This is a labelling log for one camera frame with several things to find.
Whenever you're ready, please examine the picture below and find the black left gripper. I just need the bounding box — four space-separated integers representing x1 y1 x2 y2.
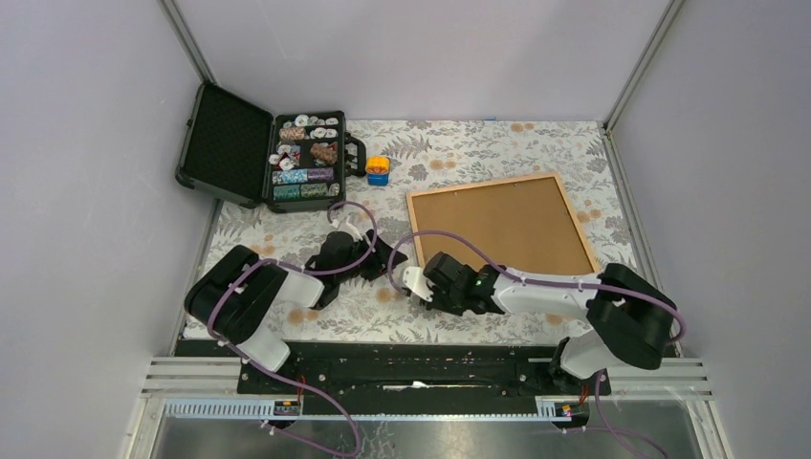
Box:
336 229 407 284

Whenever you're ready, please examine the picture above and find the wooden picture frame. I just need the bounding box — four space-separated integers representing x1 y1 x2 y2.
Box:
405 172 603 277

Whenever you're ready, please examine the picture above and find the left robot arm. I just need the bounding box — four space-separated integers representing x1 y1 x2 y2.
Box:
184 229 393 393

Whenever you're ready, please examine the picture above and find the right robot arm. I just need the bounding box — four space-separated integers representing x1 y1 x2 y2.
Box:
402 252 679 394

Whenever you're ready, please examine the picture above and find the yellow and blue toy block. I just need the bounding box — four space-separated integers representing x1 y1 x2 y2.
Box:
365 156 391 186

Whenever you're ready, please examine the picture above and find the purple poker chip stack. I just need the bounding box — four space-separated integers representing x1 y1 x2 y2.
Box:
306 167 335 183

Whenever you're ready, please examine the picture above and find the floral patterned table mat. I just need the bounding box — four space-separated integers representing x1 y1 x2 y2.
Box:
201 120 637 345

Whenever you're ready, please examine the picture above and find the green poker chip stack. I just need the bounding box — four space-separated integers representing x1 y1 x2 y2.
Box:
273 185 301 202

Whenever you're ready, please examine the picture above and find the orange poker chip roll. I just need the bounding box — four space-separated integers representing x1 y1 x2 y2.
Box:
310 143 338 165

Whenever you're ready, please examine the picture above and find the cyan poker chip stack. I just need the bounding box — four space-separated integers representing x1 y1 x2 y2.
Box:
272 169 308 186

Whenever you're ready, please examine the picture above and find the black poker chip case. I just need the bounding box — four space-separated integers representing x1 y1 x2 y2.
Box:
175 82 366 213

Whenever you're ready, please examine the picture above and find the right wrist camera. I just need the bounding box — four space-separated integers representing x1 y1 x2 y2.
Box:
401 267 434 302

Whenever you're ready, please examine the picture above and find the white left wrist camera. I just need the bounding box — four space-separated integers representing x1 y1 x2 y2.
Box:
337 219 365 241

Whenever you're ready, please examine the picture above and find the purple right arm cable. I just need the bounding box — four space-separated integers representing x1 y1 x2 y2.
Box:
386 229 687 459

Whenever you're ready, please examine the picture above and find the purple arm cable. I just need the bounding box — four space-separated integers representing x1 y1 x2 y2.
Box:
386 229 687 459
206 200 380 457

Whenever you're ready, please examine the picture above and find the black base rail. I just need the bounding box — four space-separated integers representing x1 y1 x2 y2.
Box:
174 339 679 420

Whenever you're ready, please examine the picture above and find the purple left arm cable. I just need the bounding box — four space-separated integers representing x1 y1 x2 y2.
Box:
206 200 380 457

